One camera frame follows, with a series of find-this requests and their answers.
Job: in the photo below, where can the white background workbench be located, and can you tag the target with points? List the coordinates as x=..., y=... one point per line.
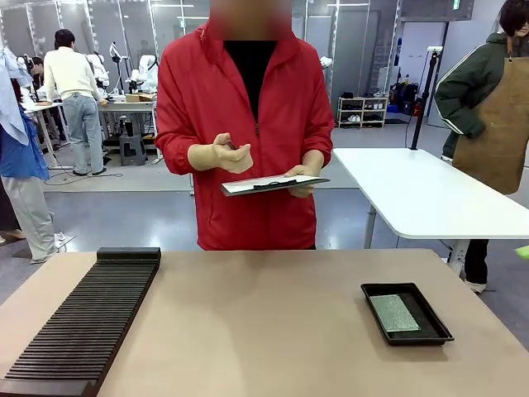
x=128, y=105

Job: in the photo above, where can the person in red jacket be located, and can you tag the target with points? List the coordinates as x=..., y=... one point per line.
x=248, y=103

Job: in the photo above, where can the black slotted PCB rack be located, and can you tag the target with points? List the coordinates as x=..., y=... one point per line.
x=82, y=322

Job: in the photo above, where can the flat cardboard box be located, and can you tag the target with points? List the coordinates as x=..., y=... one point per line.
x=140, y=97

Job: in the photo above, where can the person in white sweater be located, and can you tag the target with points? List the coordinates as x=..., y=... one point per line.
x=74, y=91

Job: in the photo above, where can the person's right forearm red sleeve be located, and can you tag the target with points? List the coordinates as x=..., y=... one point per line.
x=173, y=144

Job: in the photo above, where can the person's left hand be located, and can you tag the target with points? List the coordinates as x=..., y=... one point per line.
x=310, y=169

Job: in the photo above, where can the green perforated PCB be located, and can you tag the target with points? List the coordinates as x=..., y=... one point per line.
x=394, y=313

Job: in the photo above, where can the person in blue jacket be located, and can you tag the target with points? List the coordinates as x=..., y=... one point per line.
x=20, y=144

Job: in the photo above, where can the person in brown apron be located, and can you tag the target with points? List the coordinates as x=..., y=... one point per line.
x=492, y=103

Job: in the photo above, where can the person's right hand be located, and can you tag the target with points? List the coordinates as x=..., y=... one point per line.
x=223, y=159

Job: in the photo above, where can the person's left forearm red sleeve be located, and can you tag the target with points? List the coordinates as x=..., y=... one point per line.
x=320, y=140

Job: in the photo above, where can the small white side desk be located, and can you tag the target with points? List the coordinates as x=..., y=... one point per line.
x=41, y=108

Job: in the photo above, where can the black clipboard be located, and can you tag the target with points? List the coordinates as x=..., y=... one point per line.
x=268, y=186

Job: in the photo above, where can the black camera pole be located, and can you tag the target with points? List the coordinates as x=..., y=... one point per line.
x=423, y=99

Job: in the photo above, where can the black plastic tray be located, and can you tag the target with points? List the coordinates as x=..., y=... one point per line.
x=434, y=326

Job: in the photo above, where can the seated person dark jacket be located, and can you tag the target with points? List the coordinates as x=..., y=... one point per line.
x=38, y=72

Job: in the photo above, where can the grey plastic step stool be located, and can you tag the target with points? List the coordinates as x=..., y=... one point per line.
x=133, y=149

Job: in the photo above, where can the large white table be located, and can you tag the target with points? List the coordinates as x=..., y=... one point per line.
x=425, y=194

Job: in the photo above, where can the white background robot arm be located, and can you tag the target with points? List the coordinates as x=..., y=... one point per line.
x=100, y=70
x=144, y=74

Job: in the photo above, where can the wooden shoe shelf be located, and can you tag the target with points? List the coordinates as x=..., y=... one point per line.
x=363, y=111

